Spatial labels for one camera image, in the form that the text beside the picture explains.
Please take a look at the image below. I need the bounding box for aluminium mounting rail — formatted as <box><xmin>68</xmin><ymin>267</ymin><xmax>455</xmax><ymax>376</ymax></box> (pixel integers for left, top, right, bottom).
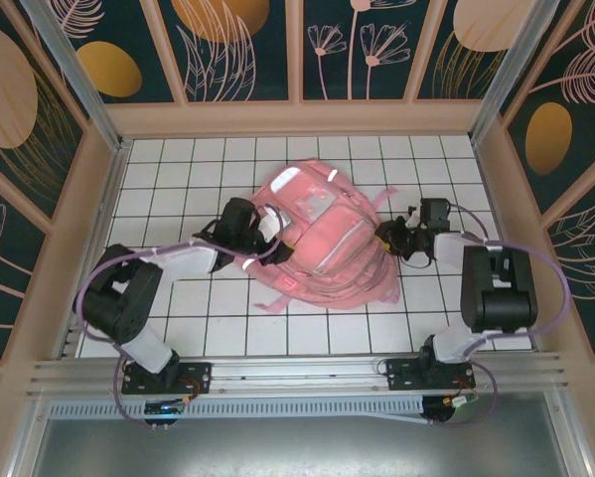
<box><xmin>28</xmin><ymin>351</ymin><xmax>569</xmax><ymax>398</ymax></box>

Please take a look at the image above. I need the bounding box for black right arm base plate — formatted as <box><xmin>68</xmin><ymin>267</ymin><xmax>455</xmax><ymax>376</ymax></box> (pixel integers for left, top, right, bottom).
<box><xmin>385</xmin><ymin>357</ymin><xmax>477</xmax><ymax>394</ymax></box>

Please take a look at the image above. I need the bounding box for aluminium side rail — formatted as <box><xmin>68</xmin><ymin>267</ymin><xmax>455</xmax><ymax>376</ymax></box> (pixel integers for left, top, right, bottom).
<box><xmin>53</xmin><ymin>141</ymin><xmax>132</xmax><ymax>359</ymax></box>
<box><xmin>475</xmin><ymin>138</ymin><xmax>546</xmax><ymax>352</ymax></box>

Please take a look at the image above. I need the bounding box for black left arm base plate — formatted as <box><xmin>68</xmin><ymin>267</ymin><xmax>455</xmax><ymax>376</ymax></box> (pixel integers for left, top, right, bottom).
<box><xmin>121</xmin><ymin>361</ymin><xmax>213</xmax><ymax>397</ymax></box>

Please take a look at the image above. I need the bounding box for controller board with orange wires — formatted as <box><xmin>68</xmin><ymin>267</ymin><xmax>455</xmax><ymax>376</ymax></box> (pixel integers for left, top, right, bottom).
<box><xmin>425</xmin><ymin>395</ymin><xmax>480</xmax><ymax>423</ymax></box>

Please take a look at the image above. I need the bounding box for green lit controller board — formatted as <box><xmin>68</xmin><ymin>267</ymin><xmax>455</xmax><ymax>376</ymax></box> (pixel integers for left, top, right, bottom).
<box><xmin>142</xmin><ymin>397</ymin><xmax>190</xmax><ymax>416</ymax></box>

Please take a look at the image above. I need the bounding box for pink student backpack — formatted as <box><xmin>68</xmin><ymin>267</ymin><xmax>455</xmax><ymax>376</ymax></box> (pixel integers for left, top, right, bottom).
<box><xmin>239</xmin><ymin>157</ymin><xmax>402</xmax><ymax>314</ymax></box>

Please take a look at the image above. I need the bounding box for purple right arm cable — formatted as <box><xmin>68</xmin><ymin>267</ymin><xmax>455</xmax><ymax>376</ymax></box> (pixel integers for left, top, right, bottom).
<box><xmin>428</xmin><ymin>203</ymin><xmax>571</xmax><ymax>429</ymax></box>

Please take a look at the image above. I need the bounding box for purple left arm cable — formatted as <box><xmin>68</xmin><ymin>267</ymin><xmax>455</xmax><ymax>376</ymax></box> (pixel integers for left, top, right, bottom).
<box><xmin>73</xmin><ymin>206</ymin><xmax>286</xmax><ymax>431</ymax></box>

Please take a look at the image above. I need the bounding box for aluminium frame post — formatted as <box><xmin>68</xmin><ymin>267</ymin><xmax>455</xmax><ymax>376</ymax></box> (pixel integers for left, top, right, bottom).
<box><xmin>468</xmin><ymin>0</ymin><xmax>564</xmax><ymax>143</ymax></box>
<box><xmin>21</xmin><ymin>0</ymin><xmax>129</xmax><ymax>150</ymax></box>

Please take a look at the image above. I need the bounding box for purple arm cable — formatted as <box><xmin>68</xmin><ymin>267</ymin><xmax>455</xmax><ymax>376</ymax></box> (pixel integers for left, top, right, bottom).
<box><xmin>73</xmin><ymin>206</ymin><xmax>286</xmax><ymax>431</ymax></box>
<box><xmin>428</xmin><ymin>203</ymin><xmax>571</xmax><ymax>429</ymax></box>

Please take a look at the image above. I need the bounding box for grey metal sheet panel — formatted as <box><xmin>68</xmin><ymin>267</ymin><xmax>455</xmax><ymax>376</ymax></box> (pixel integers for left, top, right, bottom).
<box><xmin>8</xmin><ymin>392</ymin><xmax>591</xmax><ymax>477</ymax></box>

